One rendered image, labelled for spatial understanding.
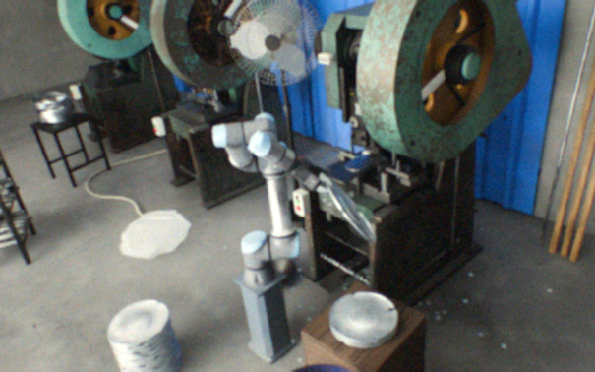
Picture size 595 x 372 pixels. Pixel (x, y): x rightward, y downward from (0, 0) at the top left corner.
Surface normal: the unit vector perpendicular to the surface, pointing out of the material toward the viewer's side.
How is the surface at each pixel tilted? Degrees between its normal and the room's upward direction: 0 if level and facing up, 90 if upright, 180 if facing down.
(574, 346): 0
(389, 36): 64
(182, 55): 90
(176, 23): 90
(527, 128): 90
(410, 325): 0
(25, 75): 90
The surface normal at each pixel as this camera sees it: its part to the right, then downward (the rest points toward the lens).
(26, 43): 0.64, 0.31
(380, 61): -0.76, 0.18
